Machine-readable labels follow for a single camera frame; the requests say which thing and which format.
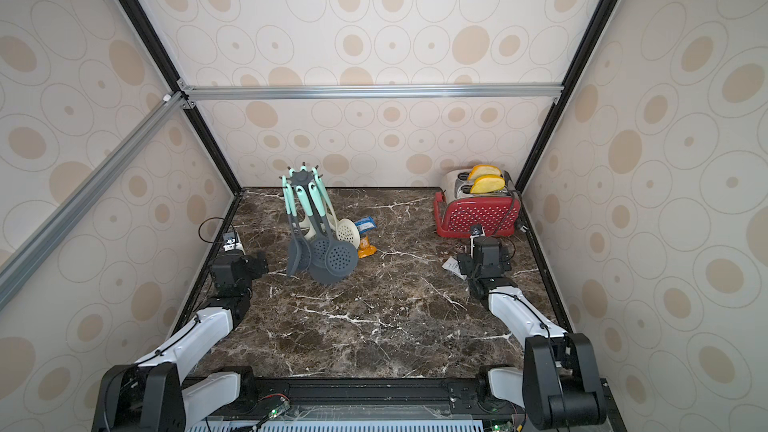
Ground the cream skimmer mint handle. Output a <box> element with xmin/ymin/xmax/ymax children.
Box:
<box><xmin>299</xmin><ymin>216</ymin><xmax>315</xmax><ymax>240</ymax></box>
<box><xmin>313</xmin><ymin>169</ymin><xmax>361</xmax><ymax>249</ymax></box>

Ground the grey utensil rack stand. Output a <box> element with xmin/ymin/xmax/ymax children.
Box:
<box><xmin>282</xmin><ymin>165</ymin><xmax>358</xmax><ymax>285</ymax></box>

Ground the grey skimmer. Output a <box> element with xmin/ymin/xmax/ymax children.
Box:
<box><xmin>282</xmin><ymin>176</ymin><xmax>311</xmax><ymax>276</ymax></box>
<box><xmin>295</xmin><ymin>182</ymin><xmax>330</xmax><ymax>270</ymax></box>

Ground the grey skimmer mint handle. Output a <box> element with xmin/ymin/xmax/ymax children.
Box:
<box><xmin>308</xmin><ymin>181</ymin><xmax>358</xmax><ymax>278</ymax></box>

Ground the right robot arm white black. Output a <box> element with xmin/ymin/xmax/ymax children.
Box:
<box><xmin>456</xmin><ymin>236</ymin><xmax>608</xmax><ymax>430</ymax></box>

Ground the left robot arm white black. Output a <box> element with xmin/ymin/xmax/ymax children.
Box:
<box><xmin>92</xmin><ymin>249</ymin><xmax>269</xmax><ymax>431</ymax></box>

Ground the blue snack packet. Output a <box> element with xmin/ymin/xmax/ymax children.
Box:
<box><xmin>355</xmin><ymin>216</ymin><xmax>377</xmax><ymax>234</ymax></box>

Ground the orange snack packet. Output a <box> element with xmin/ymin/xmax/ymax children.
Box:
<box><xmin>357</xmin><ymin>237</ymin><xmax>377</xmax><ymax>258</ymax></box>

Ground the red silver toaster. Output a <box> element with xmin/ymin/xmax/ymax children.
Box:
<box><xmin>433</xmin><ymin>168</ymin><xmax>521</xmax><ymax>238</ymax></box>

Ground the yellow bread slice rear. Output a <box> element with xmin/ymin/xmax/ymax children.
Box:
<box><xmin>467</xmin><ymin>164</ymin><xmax>502</xmax><ymax>181</ymax></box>

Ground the yellow bread slice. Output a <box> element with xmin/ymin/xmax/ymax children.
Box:
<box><xmin>470</xmin><ymin>174</ymin><xmax>505</xmax><ymax>194</ymax></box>
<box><xmin>467</xmin><ymin>164</ymin><xmax>502</xmax><ymax>181</ymax></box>

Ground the small white card box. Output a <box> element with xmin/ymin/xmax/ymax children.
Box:
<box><xmin>442</xmin><ymin>257</ymin><xmax>466</xmax><ymax>280</ymax></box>

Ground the yellow bread slice front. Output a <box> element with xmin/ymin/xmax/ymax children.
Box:
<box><xmin>470</xmin><ymin>174</ymin><xmax>505</xmax><ymax>194</ymax></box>

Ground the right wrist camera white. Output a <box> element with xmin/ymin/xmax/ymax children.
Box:
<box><xmin>469</xmin><ymin>223</ymin><xmax>485</xmax><ymax>254</ymax></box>

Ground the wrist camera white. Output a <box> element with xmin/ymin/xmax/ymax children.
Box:
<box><xmin>221</xmin><ymin>231</ymin><xmax>245</xmax><ymax>255</ymax></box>
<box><xmin>469</xmin><ymin>223</ymin><xmax>485</xmax><ymax>254</ymax></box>

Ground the aluminium frame bar horizontal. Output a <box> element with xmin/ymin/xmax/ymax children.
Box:
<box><xmin>184</xmin><ymin>83</ymin><xmax>563</xmax><ymax>101</ymax></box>

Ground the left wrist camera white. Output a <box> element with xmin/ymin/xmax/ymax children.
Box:
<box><xmin>221</xmin><ymin>231</ymin><xmax>245</xmax><ymax>255</ymax></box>

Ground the aluminium frame bar left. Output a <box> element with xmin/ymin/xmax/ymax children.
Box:
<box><xmin>1</xmin><ymin>91</ymin><xmax>185</xmax><ymax>306</ymax></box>

